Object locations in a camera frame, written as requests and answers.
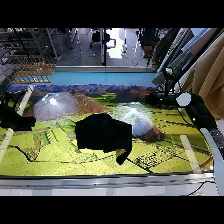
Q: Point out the silver frame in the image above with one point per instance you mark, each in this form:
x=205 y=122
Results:
x=100 y=183

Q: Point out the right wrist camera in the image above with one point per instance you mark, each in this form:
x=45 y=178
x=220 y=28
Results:
x=168 y=75

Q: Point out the black striped garment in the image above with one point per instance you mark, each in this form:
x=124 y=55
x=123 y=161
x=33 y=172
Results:
x=101 y=133

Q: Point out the beige garment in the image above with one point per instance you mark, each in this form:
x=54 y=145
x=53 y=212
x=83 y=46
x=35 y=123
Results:
x=208 y=80

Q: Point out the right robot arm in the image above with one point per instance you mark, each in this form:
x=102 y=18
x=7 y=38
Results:
x=200 y=113

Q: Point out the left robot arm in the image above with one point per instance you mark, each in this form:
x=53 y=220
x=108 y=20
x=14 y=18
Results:
x=15 y=120

